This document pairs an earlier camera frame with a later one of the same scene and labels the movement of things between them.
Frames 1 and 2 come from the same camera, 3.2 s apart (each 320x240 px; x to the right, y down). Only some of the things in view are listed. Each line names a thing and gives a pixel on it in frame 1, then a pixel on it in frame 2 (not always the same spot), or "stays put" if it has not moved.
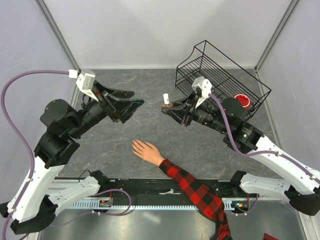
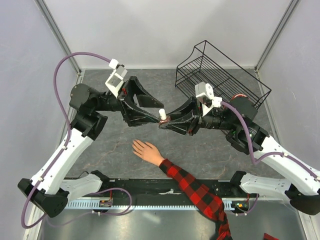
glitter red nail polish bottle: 170,105 to 163,121
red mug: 244,100 stays put
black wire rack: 227,78 stays put
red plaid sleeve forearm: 210,206 stays put
